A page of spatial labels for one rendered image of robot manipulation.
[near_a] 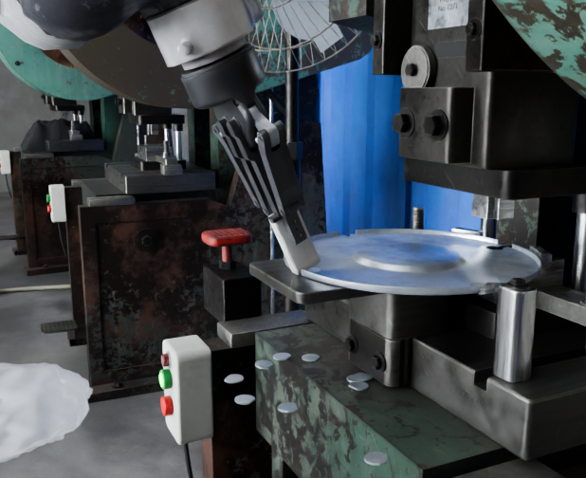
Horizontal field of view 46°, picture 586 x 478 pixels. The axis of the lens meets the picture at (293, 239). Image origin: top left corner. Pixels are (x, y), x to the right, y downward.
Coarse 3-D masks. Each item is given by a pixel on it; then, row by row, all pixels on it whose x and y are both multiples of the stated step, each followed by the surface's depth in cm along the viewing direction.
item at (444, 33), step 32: (416, 0) 81; (448, 0) 75; (416, 32) 81; (448, 32) 76; (416, 64) 80; (448, 64) 77; (416, 96) 77; (448, 96) 72; (480, 96) 72; (512, 96) 72; (544, 96) 74; (576, 96) 76; (416, 128) 78; (448, 128) 73; (480, 128) 73; (512, 128) 73; (544, 128) 75; (576, 128) 77; (448, 160) 74; (480, 160) 73; (512, 160) 74; (544, 160) 76
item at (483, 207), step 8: (472, 200) 84; (480, 200) 83; (488, 200) 81; (496, 200) 81; (504, 200) 81; (512, 200) 82; (472, 208) 84; (480, 208) 83; (488, 208) 82; (496, 208) 81; (504, 208) 81; (512, 208) 82; (480, 216) 83; (488, 216) 82; (496, 216) 81; (504, 216) 82; (512, 216) 82
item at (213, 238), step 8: (208, 232) 105; (216, 232) 104; (224, 232) 104; (232, 232) 105; (240, 232) 105; (248, 232) 104; (208, 240) 102; (216, 240) 102; (224, 240) 102; (232, 240) 102; (240, 240) 103; (248, 240) 104; (224, 248) 105; (224, 256) 105
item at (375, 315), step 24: (264, 264) 78; (288, 288) 69; (312, 288) 68; (336, 288) 68; (360, 312) 80; (384, 312) 75; (408, 312) 75; (432, 312) 76; (360, 336) 81; (384, 336) 76; (408, 336) 76; (360, 360) 81; (384, 360) 76; (408, 360) 76; (384, 384) 77
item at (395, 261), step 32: (320, 256) 80; (352, 256) 80; (384, 256) 78; (416, 256) 78; (448, 256) 78; (480, 256) 80; (512, 256) 80; (352, 288) 68; (384, 288) 66; (416, 288) 66; (448, 288) 66; (480, 288) 66
